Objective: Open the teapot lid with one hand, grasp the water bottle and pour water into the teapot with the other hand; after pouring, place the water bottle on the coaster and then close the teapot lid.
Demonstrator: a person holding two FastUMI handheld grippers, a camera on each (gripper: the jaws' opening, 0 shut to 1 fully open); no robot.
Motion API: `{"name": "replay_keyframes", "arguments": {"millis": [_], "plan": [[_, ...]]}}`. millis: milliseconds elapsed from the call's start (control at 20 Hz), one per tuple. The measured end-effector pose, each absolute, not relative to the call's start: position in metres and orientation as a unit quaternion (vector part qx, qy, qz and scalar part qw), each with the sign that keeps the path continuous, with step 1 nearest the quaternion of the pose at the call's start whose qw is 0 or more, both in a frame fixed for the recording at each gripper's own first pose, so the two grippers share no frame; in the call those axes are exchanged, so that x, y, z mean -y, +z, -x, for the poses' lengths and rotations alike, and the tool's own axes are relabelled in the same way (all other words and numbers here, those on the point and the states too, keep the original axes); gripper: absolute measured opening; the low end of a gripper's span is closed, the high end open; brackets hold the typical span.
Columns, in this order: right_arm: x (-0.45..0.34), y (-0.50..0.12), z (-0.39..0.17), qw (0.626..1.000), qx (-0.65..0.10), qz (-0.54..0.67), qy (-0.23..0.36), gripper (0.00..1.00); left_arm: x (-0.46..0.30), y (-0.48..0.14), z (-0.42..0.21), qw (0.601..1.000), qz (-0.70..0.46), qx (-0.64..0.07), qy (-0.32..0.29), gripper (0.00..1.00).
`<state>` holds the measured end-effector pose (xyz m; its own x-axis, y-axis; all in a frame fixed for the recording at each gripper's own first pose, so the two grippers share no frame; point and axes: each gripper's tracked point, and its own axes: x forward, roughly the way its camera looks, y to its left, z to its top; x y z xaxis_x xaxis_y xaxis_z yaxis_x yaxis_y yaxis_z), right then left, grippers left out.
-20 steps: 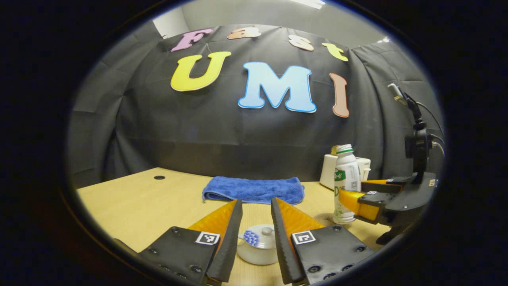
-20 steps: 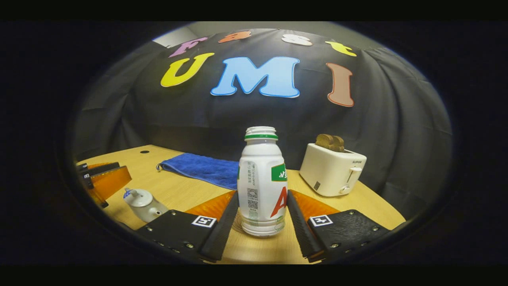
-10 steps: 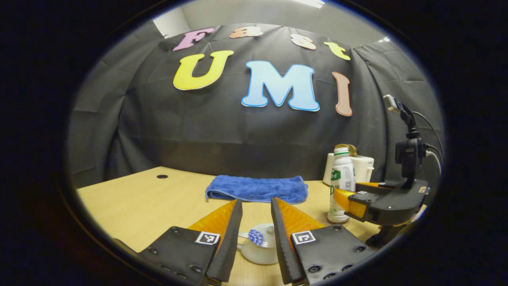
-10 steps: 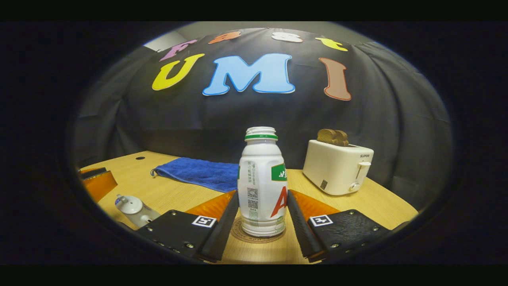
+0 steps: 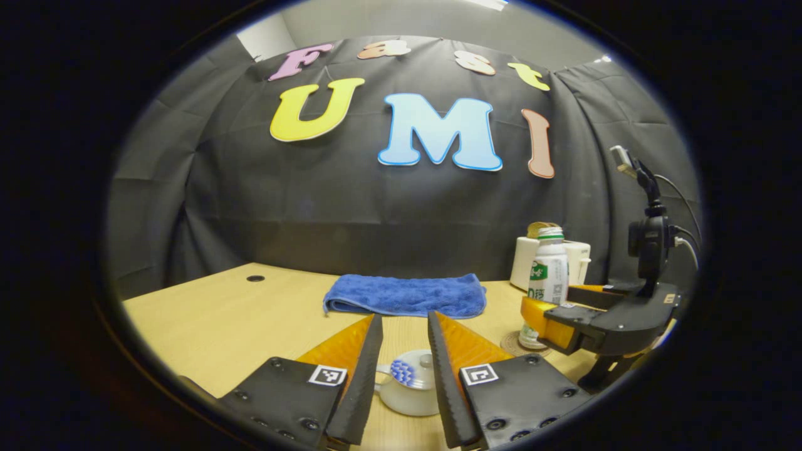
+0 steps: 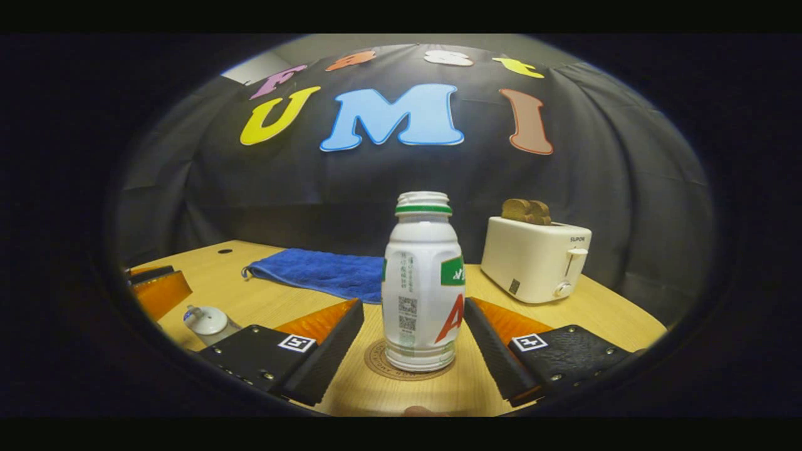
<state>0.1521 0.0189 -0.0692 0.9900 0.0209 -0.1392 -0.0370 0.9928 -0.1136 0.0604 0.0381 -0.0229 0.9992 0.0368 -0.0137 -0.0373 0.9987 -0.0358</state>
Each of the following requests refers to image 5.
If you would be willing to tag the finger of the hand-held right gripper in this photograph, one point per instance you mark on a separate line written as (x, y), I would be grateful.
(576, 322)
(595, 297)

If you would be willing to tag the white plastic water bottle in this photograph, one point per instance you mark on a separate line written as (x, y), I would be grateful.
(548, 275)

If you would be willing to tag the white ceramic teacup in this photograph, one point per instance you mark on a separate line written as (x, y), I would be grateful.
(407, 404)

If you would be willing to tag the white teacup lid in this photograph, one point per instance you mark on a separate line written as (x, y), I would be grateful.
(416, 373)

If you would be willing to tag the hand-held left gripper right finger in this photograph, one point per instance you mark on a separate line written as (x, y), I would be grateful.
(445, 388)

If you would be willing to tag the white toaster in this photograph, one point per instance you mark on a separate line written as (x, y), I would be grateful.
(521, 263)

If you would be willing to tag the brown toast slice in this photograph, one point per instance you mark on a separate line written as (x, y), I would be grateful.
(536, 228)

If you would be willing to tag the black backdrop cloth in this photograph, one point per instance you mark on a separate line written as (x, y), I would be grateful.
(376, 213)

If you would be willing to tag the blue towel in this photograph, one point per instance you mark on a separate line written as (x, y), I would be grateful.
(407, 295)

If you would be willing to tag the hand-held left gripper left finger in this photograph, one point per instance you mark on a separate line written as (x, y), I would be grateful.
(363, 382)

